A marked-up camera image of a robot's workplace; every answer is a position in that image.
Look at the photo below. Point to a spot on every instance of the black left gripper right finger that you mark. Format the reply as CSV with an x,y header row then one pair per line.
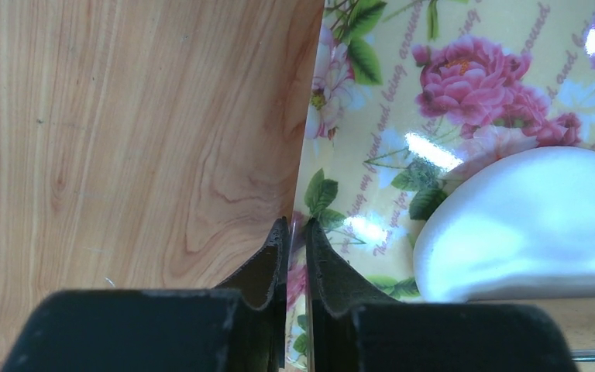
x,y
357,327

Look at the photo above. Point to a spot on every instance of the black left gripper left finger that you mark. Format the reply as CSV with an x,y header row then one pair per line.
x,y
238,325

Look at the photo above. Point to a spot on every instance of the white dough ball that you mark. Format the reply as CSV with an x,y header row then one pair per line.
x,y
522,227

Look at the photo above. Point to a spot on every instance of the floral yellow tray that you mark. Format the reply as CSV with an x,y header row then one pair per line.
x,y
409,99

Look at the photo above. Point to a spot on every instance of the wooden rolling pin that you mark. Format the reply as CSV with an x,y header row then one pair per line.
x,y
574,317

